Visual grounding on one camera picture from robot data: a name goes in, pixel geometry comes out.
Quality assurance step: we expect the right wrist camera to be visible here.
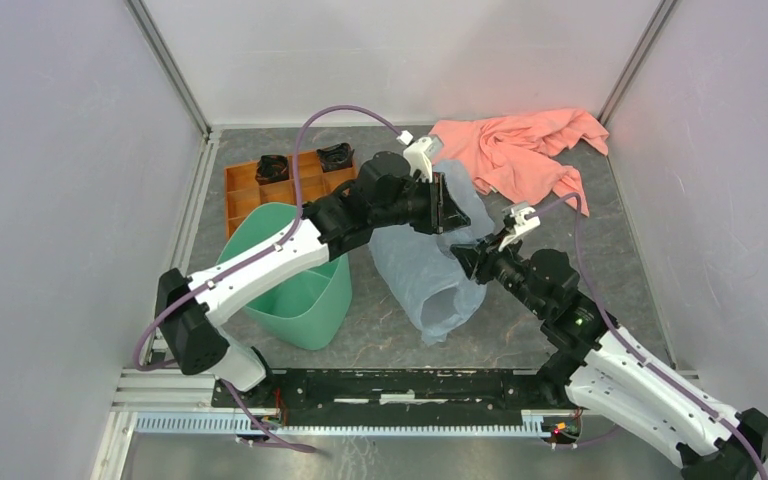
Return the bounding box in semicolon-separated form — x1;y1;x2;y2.
498;202;541;251

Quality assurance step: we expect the white toothed cable strip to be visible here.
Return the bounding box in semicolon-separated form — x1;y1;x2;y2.
135;410;548;437

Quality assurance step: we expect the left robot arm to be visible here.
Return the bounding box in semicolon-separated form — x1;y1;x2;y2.
155;152;470;408

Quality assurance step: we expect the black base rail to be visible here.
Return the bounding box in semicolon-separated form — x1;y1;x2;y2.
240;368;574;427

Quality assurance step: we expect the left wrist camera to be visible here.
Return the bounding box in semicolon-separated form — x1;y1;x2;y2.
402;135;443;181

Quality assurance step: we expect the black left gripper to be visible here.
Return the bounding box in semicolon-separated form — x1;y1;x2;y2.
372;173;472;236

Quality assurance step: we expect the green plastic trash bin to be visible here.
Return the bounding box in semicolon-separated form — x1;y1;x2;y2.
217;203;352;350

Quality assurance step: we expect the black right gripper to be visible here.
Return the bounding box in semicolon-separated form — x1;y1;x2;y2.
449;225;548;317

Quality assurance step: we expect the orange compartment tray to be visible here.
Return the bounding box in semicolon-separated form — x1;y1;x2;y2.
223;150;359;239

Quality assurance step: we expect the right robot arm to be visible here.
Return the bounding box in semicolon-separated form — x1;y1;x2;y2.
450;237;768;479

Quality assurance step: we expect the pink cloth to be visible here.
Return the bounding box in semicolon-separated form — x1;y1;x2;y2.
430;108;609;216

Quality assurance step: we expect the translucent blue trash bag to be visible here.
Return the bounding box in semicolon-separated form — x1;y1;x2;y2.
369;160;495;345

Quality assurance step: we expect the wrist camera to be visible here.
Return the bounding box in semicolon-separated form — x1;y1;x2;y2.
498;202;541;251
402;135;443;181

